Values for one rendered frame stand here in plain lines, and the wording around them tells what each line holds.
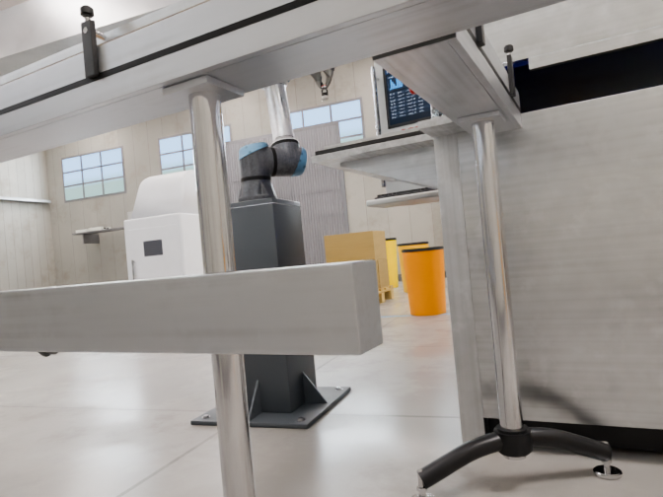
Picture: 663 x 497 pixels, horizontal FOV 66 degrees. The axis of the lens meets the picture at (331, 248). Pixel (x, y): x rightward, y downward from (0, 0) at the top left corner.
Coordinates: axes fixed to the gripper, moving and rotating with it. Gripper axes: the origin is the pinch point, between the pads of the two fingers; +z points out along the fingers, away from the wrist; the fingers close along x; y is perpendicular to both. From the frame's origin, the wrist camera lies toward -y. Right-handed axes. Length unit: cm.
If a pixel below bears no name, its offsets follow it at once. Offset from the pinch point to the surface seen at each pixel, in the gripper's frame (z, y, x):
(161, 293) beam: 61, 92, 14
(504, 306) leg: 72, 34, 56
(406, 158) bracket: 29.8, 2.2, 26.6
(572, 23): 6, 12, 75
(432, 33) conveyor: 29, 84, 59
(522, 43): 8, 12, 63
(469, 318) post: 78, 12, 43
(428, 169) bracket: 34.1, 2.2, 33.0
